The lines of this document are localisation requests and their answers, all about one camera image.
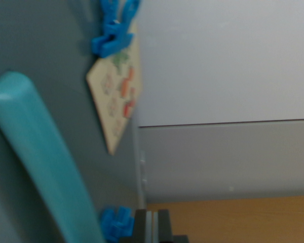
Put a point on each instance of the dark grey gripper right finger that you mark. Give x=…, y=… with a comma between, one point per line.
x=164, y=225

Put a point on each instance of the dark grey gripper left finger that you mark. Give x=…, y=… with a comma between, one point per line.
x=139, y=225

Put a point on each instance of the grey plastic fridge door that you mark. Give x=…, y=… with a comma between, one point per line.
x=40, y=38

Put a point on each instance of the blue plastic clip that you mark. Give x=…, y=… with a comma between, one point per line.
x=114, y=38
x=117, y=222

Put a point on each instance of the cream shopping list card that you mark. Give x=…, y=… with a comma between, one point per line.
x=104, y=83

